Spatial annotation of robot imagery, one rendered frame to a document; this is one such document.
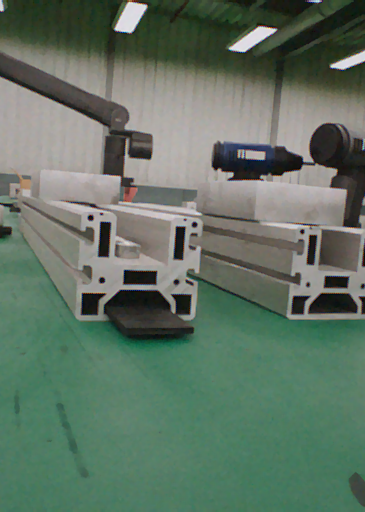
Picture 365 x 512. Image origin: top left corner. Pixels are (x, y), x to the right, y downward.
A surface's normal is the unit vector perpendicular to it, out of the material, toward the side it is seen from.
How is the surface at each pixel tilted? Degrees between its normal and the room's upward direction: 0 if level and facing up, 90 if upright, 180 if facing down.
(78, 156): 90
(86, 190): 90
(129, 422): 0
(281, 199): 90
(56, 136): 90
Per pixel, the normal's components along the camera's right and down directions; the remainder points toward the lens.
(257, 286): -0.94, -0.04
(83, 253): 0.34, 0.12
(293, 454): 0.08, -0.99
